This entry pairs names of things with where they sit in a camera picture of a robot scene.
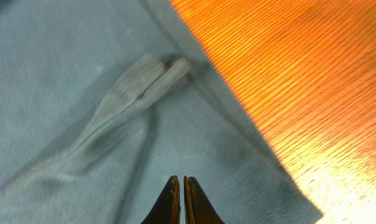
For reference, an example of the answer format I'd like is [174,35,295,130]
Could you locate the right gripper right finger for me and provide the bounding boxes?
[184,176,224,224]

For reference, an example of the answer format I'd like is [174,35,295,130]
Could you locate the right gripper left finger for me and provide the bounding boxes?
[141,175,181,224]

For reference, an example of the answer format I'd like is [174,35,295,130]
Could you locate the blue polo shirt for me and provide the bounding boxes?
[0,0,323,223]

